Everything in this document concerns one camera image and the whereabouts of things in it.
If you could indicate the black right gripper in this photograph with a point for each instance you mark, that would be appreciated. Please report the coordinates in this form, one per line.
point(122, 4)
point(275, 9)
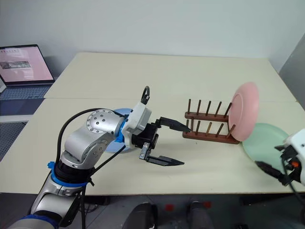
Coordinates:
point(289, 159)

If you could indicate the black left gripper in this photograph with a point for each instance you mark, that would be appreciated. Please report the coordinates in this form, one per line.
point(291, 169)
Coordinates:
point(146, 134)

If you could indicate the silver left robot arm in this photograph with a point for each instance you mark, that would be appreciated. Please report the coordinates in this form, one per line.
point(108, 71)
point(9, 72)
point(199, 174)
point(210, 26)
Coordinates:
point(78, 140)

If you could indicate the wooden dish rack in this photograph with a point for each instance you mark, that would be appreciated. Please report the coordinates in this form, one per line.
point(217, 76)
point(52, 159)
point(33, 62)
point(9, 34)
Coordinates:
point(209, 136)

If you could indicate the green plate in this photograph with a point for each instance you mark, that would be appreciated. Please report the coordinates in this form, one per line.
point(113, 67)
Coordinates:
point(264, 140)

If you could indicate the pink plate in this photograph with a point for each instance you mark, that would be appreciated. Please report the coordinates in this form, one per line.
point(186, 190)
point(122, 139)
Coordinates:
point(245, 112)

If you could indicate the blue plate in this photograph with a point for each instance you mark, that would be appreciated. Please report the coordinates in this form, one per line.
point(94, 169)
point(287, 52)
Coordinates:
point(120, 112)

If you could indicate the dark rounded shape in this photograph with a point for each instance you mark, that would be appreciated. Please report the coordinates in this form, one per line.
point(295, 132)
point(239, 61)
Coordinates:
point(199, 214)
point(143, 215)

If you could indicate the grey panel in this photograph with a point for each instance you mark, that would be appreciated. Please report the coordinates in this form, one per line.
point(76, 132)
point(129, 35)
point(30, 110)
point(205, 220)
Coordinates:
point(294, 66)

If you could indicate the open laptop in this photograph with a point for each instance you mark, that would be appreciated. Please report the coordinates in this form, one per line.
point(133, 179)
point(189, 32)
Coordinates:
point(23, 69)

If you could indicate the white box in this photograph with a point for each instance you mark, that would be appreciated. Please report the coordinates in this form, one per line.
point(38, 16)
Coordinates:
point(2, 85)

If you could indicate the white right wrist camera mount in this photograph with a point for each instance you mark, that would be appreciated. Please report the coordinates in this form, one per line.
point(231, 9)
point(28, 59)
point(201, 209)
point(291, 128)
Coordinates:
point(297, 143)

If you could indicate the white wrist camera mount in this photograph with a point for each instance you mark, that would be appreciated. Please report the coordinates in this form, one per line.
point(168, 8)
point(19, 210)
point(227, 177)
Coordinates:
point(297, 143)
point(138, 119)

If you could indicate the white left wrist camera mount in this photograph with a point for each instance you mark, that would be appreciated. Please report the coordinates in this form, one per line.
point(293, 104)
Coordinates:
point(138, 119)

